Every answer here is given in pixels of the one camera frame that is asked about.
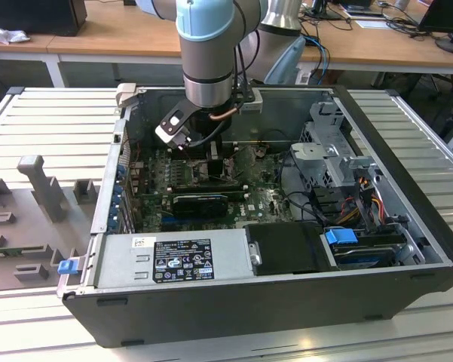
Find black power cable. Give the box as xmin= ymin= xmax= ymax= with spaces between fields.
xmin=277 ymin=150 xmax=321 ymax=224

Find CPU socket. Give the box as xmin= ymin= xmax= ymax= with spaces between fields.
xmin=190 ymin=160 xmax=235 ymax=183

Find black RAM stick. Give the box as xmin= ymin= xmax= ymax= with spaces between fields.
xmin=171 ymin=181 xmax=242 ymax=192

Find black open PC case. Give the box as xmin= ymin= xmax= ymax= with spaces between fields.
xmin=56 ymin=83 xmax=453 ymax=348

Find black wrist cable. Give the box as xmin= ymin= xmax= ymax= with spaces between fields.
xmin=231 ymin=32 xmax=262 ymax=110

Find pale blue teach pendant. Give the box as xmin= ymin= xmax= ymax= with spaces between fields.
xmin=263 ymin=35 xmax=307 ymax=85

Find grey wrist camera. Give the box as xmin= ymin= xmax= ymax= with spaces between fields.
xmin=238 ymin=89 xmax=265 ymax=115

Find green RAM stick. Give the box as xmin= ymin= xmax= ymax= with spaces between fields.
xmin=0 ymin=247 xmax=26 ymax=261

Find black box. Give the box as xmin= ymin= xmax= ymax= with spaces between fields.
xmin=0 ymin=0 xmax=88 ymax=38

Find grey parts rack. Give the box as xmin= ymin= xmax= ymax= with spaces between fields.
xmin=0 ymin=154 xmax=103 ymax=293

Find black plastic shroud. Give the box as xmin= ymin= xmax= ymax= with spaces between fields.
xmin=244 ymin=221 xmax=341 ymax=277

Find blue case latch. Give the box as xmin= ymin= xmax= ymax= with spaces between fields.
xmin=58 ymin=259 xmax=78 ymax=276

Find grey power supply unit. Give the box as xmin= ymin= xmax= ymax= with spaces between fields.
xmin=93 ymin=229 xmax=256 ymax=290

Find green motherboard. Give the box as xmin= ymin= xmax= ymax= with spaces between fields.
xmin=130 ymin=145 xmax=298 ymax=233

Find black graphics card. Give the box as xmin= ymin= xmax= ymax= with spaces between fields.
xmin=171 ymin=193 xmax=229 ymax=219

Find black monitor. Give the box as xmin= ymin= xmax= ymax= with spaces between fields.
xmin=417 ymin=0 xmax=453 ymax=57

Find grey case handle latch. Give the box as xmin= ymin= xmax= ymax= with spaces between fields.
xmin=115 ymin=83 xmax=137 ymax=111

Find orange yellow wire bundle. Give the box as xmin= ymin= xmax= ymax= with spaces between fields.
xmin=338 ymin=188 xmax=386 ymax=224

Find blue disk carrier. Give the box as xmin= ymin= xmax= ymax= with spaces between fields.
xmin=323 ymin=227 xmax=359 ymax=258

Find blue cable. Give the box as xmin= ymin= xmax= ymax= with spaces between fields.
xmin=304 ymin=34 xmax=331 ymax=78

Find hard disk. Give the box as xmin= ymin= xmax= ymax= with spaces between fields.
xmin=333 ymin=244 xmax=397 ymax=271

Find crumpled white paper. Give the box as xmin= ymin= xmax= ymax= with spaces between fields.
xmin=0 ymin=20 xmax=32 ymax=46

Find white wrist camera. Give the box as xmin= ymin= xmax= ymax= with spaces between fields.
xmin=155 ymin=100 xmax=192 ymax=151

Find silver metal drive cage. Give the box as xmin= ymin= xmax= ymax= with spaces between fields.
xmin=289 ymin=100 xmax=382 ymax=190

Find metal socket cover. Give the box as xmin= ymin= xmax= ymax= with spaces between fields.
xmin=225 ymin=148 xmax=259 ymax=179

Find wooden desk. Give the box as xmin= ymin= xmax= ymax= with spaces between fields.
xmin=0 ymin=0 xmax=453 ymax=88

